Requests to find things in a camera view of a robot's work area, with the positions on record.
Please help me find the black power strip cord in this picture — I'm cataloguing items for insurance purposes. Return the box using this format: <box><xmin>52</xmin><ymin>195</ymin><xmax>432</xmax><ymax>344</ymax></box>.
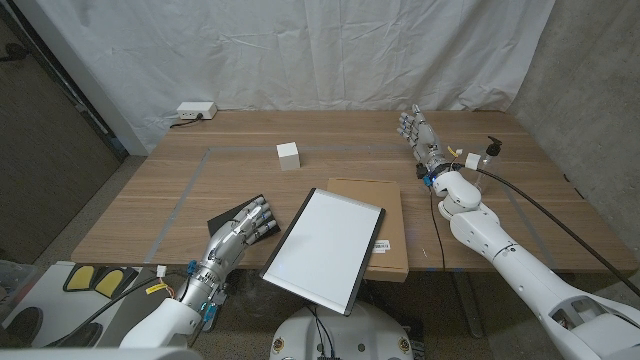
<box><xmin>168</xmin><ymin>114</ymin><xmax>205</xmax><ymax>130</ymax></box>

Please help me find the white power strip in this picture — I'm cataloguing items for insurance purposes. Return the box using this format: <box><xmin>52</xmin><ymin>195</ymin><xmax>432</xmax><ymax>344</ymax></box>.
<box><xmin>176</xmin><ymin>101</ymin><xmax>219</xmax><ymax>121</ymax></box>

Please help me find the white floor platform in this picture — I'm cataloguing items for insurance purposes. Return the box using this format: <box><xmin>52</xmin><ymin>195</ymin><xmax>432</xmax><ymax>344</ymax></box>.
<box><xmin>0</xmin><ymin>259</ymin><xmax>174</xmax><ymax>349</ymax></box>

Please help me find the clear bottle with black pump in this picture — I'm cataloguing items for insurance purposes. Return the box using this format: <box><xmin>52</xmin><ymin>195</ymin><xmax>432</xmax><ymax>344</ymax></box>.
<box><xmin>477</xmin><ymin>135</ymin><xmax>504</xmax><ymax>194</ymax></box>

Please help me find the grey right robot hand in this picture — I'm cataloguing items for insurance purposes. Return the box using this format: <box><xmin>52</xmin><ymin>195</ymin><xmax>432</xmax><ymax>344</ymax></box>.
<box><xmin>396</xmin><ymin>103</ymin><xmax>452</xmax><ymax>177</ymax></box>

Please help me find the black foam pad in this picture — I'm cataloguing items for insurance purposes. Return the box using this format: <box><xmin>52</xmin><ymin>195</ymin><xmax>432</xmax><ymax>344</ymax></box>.
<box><xmin>206</xmin><ymin>193</ymin><xmax>282</xmax><ymax>240</ymax></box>

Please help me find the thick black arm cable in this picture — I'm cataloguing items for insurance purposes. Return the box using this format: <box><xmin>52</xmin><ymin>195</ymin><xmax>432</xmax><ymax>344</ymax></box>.
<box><xmin>477</xmin><ymin>167</ymin><xmax>640</xmax><ymax>297</ymax></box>
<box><xmin>44</xmin><ymin>274</ymin><xmax>187</xmax><ymax>349</ymax></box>

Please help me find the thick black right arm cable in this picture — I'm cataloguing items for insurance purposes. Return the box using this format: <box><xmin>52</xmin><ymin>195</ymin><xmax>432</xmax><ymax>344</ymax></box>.
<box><xmin>477</xmin><ymin>167</ymin><xmax>640</xmax><ymax>297</ymax></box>

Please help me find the thin black hanging cable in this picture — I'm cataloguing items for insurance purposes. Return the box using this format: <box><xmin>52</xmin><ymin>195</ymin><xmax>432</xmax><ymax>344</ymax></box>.
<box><xmin>428</xmin><ymin>187</ymin><xmax>448</xmax><ymax>274</ymax></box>

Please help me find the small white block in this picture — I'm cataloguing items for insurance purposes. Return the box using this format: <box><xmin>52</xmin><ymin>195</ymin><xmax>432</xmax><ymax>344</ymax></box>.
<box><xmin>276</xmin><ymin>141</ymin><xmax>302</xmax><ymax>172</ymax></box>

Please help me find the white backdrop sheet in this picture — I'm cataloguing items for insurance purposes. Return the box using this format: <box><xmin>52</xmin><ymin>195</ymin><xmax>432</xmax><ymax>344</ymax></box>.
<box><xmin>27</xmin><ymin>0</ymin><xmax>557</xmax><ymax>157</ymax></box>

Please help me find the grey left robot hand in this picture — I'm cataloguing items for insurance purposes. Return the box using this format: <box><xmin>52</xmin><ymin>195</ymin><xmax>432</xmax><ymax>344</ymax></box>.
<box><xmin>178</xmin><ymin>195</ymin><xmax>278</xmax><ymax>307</ymax></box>

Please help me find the white robot torso base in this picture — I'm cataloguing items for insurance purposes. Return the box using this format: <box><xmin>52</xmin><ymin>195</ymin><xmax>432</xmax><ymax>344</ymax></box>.
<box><xmin>269</xmin><ymin>299</ymin><xmax>416</xmax><ymax>360</ymax></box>

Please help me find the small whiteboard with black frame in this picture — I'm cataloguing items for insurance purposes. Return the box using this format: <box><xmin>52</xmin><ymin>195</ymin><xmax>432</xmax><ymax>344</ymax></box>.
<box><xmin>258</xmin><ymin>187</ymin><xmax>387</xmax><ymax>317</ymax></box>

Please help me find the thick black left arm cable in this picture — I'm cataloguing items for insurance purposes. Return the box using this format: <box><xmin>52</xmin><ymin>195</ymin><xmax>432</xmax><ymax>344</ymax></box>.
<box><xmin>44</xmin><ymin>274</ymin><xmax>187</xmax><ymax>349</ymax></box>

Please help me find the flat brown cardboard package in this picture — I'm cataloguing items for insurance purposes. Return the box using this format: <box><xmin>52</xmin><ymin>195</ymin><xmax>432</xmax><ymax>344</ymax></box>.
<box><xmin>326</xmin><ymin>177</ymin><xmax>410</xmax><ymax>284</ymax></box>

